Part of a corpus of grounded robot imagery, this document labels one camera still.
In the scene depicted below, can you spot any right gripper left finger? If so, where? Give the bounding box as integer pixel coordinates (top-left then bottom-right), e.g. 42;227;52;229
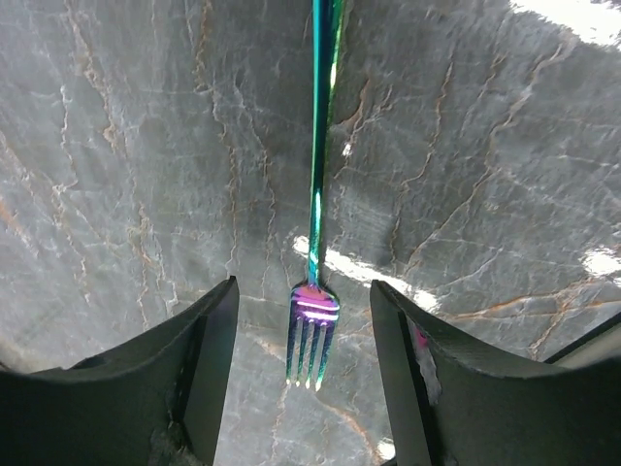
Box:
1;278;240;465

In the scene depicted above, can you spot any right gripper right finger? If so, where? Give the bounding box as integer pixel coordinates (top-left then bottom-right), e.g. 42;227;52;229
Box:
370;281;620;465

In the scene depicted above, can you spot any iridescent rainbow fork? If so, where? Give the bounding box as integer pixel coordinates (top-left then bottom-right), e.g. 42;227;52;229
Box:
285;0;344;390

